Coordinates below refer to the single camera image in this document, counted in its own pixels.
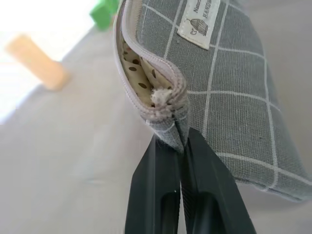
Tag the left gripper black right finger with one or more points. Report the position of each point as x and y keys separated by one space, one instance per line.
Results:
x=212 y=200

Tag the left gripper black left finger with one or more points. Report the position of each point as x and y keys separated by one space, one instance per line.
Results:
x=153 y=195

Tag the grey checked fabric pouch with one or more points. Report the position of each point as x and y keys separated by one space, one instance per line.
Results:
x=231 y=97

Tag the yellow cylinder block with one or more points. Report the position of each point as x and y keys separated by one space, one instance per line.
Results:
x=39 y=63

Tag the green curved block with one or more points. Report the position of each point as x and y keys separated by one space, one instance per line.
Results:
x=103 y=14

